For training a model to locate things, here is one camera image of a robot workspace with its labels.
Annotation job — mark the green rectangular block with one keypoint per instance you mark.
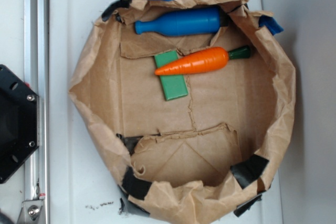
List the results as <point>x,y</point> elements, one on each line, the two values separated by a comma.
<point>173,86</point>

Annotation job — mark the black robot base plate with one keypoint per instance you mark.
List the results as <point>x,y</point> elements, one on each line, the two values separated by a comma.
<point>19,130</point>

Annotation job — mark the brown paper bag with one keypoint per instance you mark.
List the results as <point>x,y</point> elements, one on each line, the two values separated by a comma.
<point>199,157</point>

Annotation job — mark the orange toy carrot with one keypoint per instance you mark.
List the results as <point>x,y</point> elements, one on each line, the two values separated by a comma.
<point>203,61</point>

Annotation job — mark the blue toy bottle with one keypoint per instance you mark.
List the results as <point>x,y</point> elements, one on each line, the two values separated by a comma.
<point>183,23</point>

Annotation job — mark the aluminium frame rail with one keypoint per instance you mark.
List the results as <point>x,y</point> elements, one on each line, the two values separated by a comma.
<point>36,206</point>

